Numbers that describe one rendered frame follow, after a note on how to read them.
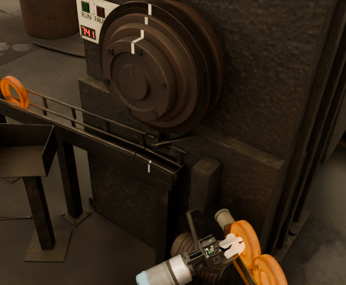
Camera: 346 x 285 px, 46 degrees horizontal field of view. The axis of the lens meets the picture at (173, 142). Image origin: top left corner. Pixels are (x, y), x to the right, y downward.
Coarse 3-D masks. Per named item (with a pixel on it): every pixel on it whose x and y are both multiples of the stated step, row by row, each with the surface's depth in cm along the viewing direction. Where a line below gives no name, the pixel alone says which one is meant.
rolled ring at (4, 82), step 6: (6, 78) 202; (12, 78) 202; (0, 84) 209; (6, 84) 207; (12, 84) 201; (18, 84) 201; (6, 90) 210; (18, 90) 201; (24, 90) 202; (6, 96) 211; (12, 96) 213; (24, 96) 203; (12, 102) 212; (18, 102) 212; (24, 102) 204; (18, 108) 210
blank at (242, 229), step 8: (232, 224) 137; (240, 224) 131; (248, 224) 131; (232, 232) 138; (240, 232) 132; (248, 232) 128; (248, 240) 127; (256, 240) 127; (248, 248) 128; (256, 248) 127; (240, 256) 135; (248, 256) 129; (256, 256) 127; (248, 264) 130
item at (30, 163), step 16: (0, 128) 179; (16, 128) 179; (32, 128) 179; (48, 128) 179; (0, 144) 185; (16, 144) 185; (32, 144) 185; (48, 144) 170; (0, 160) 179; (16, 160) 178; (32, 160) 178; (48, 160) 171; (0, 176) 170; (16, 176) 170; (32, 176) 180; (32, 192) 186; (32, 208) 193; (48, 224) 202; (32, 240) 217; (48, 240) 208; (64, 240) 217; (32, 256) 209; (48, 256) 209; (64, 256) 210
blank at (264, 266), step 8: (264, 256) 121; (256, 264) 125; (264, 264) 120; (272, 264) 118; (256, 272) 126; (264, 272) 121; (272, 272) 116; (280, 272) 116; (256, 280) 127; (264, 280) 125; (272, 280) 117; (280, 280) 115
